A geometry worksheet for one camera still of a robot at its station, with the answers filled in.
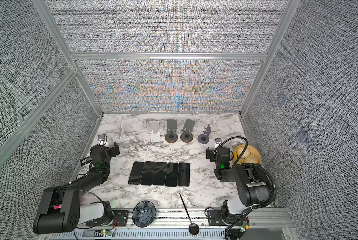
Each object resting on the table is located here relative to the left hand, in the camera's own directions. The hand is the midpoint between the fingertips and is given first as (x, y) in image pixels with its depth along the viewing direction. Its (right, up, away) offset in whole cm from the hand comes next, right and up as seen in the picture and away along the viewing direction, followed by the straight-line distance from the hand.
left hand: (106, 143), depth 89 cm
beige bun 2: (+86, -9, -1) cm, 86 cm away
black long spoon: (+50, -38, -18) cm, 65 cm away
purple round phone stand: (+60, +2, +15) cm, 62 cm away
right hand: (+68, -3, +6) cm, 68 cm away
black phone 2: (+25, -18, -1) cm, 31 cm away
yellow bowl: (+88, -8, +4) cm, 88 cm away
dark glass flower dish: (+26, -33, -14) cm, 44 cm away
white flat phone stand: (+27, +5, +14) cm, 31 cm away
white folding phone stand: (+5, +3, +13) cm, 14 cm away
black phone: (+17, -18, +1) cm, 25 cm away
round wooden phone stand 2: (+49, +3, +15) cm, 51 cm away
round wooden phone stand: (+38, +4, +15) cm, 41 cm away
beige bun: (+81, -4, +4) cm, 81 cm away
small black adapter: (-15, -11, +4) cm, 19 cm away
